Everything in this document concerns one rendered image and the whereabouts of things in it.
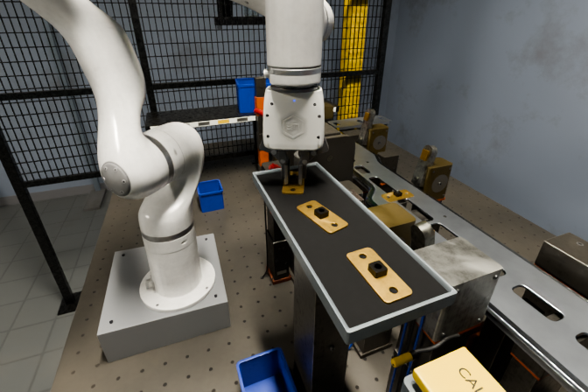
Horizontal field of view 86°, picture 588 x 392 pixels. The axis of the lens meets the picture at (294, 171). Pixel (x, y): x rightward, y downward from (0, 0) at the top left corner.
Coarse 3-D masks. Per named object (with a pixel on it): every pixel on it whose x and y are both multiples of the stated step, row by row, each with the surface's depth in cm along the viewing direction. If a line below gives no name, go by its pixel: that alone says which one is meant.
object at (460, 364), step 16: (464, 352) 29; (416, 368) 28; (432, 368) 28; (448, 368) 28; (464, 368) 27; (480, 368) 28; (432, 384) 26; (448, 384) 26; (464, 384) 26; (480, 384) 26; (496, 384) 26
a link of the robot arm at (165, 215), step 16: (160, 128) 68; (176, 128) 69; (192, 128) 74; (176, 144) 66; (192, 144) 70; (176, 160) 65; (192, 160) 71; (176, 176) 68; (192, 176) 73; (160, 192) 72; (176, 192) 72; (192, 192) 73; (144, 208) 70; (160, 208) 70; (176, 208) 70; (144, 224) 69; (160, 224) 69; (176, 224) 70; (192, 224) 76; (160, 240) 70
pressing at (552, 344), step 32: (384, 192) 86; (416, 192) 86; (448, 224) 73; (512, 256) 64; (512, 288) 56; (544, 288) 56; (512, 320) 50; (544, 320) 50; (576, 320) 50; (544, 352) 45; (576, 352) 46; (576, 384) 41
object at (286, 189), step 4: (292, 172) 61; (296, 172) 61; (292, 176) 58; (296, 176) 58; (292, 180) 57; (296, 180) 57; (284, 184) 57; (288, 184) 57; (292, 184) 57; (296, 184) 57; (284, 188) 56; (288, 188) 56; (292, 188) 56; (296, 188) 56; (300, 188) 56; (284, 192) 54; (288, 192) 54; (292, 192) 54; (296, 192) 54; (300, 192) 54
